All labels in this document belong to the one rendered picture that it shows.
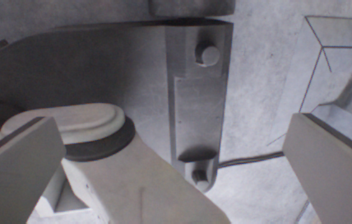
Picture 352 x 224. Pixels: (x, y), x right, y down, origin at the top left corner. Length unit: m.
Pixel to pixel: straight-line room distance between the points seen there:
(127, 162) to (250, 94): 0.57
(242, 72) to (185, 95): 0.31
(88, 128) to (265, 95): 0.65
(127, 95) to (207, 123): 0.21
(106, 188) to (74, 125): 0.12
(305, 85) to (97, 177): 0.78
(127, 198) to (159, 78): 0.28
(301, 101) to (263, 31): 0.34
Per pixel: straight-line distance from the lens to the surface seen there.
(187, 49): 0.42
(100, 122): 0.35
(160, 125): 0.53
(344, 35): 0.94
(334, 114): 1.07
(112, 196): 0.29
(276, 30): 0.76
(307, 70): 0.87
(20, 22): 0.68
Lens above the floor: 0.61
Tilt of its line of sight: 59 degrees down
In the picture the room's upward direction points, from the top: 158 degrees clockwise
